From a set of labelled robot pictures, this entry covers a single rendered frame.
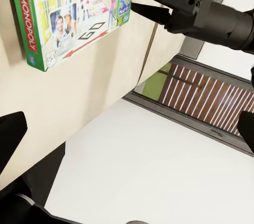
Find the board game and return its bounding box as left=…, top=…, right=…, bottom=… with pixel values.
left=14, top=0, right=132, bottom=72

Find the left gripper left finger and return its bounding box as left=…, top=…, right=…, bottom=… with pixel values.
left=0, top=111, right=28, bottom=175

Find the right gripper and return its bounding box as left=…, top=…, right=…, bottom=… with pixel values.
left=131, top=0, right=237, bottom=45

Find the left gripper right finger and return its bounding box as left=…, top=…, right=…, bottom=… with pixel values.
left=237, top=111, right=254, bottom=154

